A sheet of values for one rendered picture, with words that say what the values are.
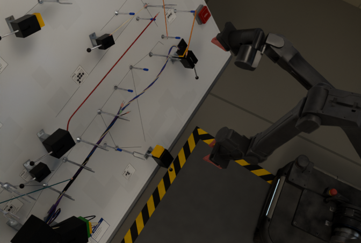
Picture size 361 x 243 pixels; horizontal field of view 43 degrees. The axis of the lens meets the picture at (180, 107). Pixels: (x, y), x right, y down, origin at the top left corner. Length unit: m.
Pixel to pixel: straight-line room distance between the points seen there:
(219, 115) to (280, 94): 0.44
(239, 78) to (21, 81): 1.89
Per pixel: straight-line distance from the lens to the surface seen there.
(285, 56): 1.43
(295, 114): 1.16
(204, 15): 1.82
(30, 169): 1.41
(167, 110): 1.76
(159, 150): 1.64
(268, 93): 3.03
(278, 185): 2.59
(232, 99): 2.93
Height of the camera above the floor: 2.58
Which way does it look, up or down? 66 degrees down
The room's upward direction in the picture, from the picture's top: 22 degrees clockwise
